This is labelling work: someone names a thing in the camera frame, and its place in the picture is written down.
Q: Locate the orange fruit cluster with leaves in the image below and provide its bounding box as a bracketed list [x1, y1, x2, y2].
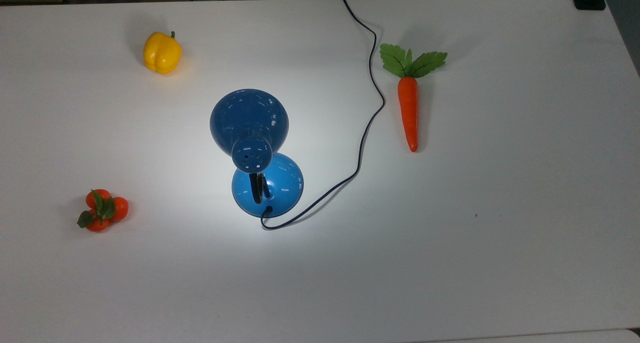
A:
[76, 188, 130, 233]

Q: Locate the white adjacent table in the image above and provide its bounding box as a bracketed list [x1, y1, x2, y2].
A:
[415, 328, 640, 343]

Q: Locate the orange carrot with green leaves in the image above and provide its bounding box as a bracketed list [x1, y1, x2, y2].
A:
[379, 43, 449, 153]

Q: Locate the blue desk lamp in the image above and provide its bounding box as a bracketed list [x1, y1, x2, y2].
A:
[209, 88, 305, 219]

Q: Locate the black lamp power cable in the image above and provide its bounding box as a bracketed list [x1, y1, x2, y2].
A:
[260, 0, 387, 231]

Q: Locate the yellow bell pepper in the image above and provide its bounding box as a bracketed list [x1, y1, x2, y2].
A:
[143, 31, 183, 75]

